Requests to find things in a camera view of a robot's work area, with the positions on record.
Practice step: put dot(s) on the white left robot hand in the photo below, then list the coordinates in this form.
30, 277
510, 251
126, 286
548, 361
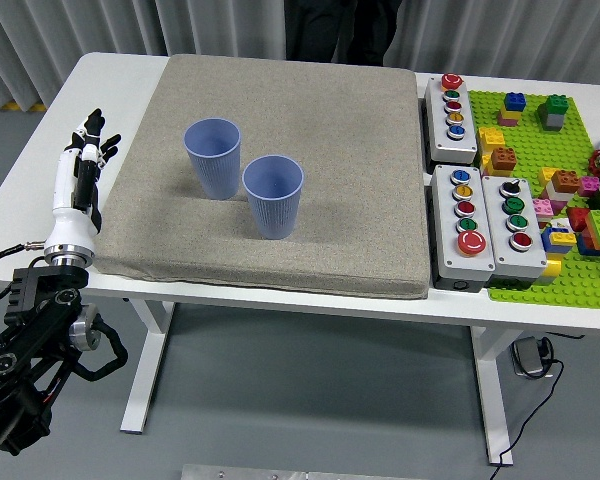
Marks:
65, 210

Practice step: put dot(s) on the blue ribbed plastic cup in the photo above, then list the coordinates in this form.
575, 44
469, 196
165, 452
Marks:
275, 210
215, 170

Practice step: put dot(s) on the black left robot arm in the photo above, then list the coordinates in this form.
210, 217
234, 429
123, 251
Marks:
30, 335

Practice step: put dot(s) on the yellow floor tape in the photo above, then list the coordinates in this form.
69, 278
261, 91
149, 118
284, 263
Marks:
25, 106

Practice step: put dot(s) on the white table leg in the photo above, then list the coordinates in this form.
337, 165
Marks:
495, 400
145, 360

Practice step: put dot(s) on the grey-brown fabric mat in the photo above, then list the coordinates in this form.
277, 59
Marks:
340, 200

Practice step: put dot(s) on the person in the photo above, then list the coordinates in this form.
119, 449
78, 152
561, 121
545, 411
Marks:
320, 30

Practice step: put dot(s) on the grey five-button control box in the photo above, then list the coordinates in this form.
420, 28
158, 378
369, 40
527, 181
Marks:
450, 240
442, 120

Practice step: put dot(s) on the orange toy brick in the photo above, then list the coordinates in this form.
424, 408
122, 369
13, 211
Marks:
503, 159

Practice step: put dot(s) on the pink toy brick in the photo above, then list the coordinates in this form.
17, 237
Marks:
542, 207
507, 119

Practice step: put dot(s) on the green studded baseplate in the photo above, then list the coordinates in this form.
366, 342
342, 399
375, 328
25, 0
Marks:
530, 145

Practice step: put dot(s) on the grey pleated curtain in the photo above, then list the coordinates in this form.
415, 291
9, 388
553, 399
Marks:
505, 30

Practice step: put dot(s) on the grey power adapter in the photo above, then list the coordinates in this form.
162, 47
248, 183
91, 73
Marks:
527, 357

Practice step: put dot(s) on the blue and yellow toy brick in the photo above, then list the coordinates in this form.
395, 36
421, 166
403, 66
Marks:
557, 239

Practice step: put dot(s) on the grey toy brick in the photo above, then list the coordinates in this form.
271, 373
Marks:
555, 121

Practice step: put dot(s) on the brown toy brick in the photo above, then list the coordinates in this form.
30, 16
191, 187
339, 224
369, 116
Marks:
565, 181

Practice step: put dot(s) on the red toy brick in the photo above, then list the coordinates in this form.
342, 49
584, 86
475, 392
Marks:
577, 219

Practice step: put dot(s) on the magenta toy brick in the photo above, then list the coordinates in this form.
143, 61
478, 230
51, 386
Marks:
589, 186

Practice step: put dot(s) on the grey box with selector switch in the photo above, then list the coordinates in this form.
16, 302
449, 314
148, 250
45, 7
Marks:
500, 235

